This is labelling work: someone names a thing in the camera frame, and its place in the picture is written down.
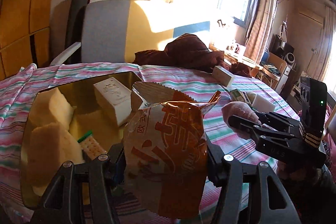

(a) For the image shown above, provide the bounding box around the white foam block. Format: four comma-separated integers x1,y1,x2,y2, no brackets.
247,92,275,113

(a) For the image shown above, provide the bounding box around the yellow sponge block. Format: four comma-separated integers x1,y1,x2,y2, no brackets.
27,123,84,197
29,88,74,130

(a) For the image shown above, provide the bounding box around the cracker pack green wrapper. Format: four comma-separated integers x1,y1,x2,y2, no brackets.
77,130,107,160

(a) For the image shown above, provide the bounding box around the orange snack bag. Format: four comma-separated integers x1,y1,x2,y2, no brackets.
123,82,221,219

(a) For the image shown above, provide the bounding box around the white cardboard box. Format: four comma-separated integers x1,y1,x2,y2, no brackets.
93,77,131,127

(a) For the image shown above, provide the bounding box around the small green medicine box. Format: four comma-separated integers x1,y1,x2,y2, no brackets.
229,89,251,105

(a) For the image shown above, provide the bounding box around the wooden desk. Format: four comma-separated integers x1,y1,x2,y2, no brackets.
209,43,286,90

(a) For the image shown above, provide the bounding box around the white desk fan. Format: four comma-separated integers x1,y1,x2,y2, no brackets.
284,52,295,66

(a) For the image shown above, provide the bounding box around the beige box with blue stripe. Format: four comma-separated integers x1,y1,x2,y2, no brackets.
212,66,235,87

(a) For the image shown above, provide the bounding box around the gold metal tray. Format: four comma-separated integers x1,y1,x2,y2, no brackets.
20,72,141,210

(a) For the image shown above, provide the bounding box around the striped pink green tablecloth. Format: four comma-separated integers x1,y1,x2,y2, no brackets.
0,62,301,224

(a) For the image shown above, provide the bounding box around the maroon quilted jacket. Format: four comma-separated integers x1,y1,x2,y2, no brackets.
133,34,252,78

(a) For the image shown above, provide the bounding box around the dark rolled mat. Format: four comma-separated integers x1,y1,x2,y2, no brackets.
64,0,90,50

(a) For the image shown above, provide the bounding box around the grey office chair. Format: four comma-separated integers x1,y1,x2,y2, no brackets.
51,0,131,65

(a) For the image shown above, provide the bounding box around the wooden wardrobe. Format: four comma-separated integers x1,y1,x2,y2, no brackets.
1,0,51,79

